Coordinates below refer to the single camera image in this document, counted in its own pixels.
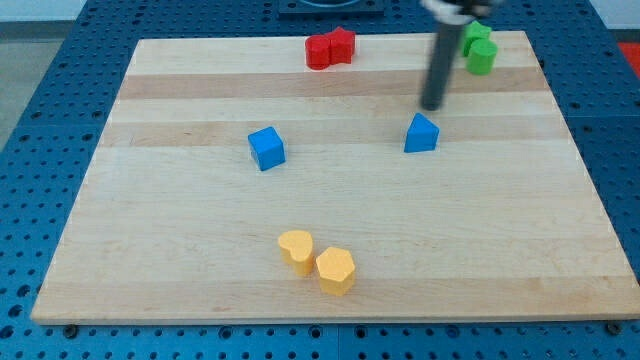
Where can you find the blue triangular block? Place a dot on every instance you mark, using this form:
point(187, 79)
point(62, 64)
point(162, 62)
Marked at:
point(422, 135)

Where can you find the red star block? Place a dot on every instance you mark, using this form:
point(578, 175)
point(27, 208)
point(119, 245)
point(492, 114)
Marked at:
point(342, 45)

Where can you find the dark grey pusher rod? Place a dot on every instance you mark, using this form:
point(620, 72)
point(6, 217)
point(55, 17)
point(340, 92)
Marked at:
point(440, 65)

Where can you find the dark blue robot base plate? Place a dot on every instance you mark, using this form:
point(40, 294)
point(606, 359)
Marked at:
point(295, 8)

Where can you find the green cylinder block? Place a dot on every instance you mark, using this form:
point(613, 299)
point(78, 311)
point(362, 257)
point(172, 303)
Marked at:
point(481, 57)

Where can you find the blue cube block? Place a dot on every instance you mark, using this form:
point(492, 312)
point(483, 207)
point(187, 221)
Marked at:
point(267, 148)

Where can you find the yellow heart block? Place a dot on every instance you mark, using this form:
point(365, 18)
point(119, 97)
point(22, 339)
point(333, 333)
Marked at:
point(297, 250)

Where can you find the green star block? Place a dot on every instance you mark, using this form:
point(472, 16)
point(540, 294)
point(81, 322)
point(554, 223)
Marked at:
point(472, 32)

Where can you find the yellow hexagon block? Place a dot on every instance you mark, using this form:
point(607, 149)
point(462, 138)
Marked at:
point(336, 270)

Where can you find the wooden board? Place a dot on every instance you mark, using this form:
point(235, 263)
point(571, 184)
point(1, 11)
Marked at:
point(174, 222)

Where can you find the red cylinder block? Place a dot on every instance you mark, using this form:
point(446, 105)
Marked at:
point(318, 52)

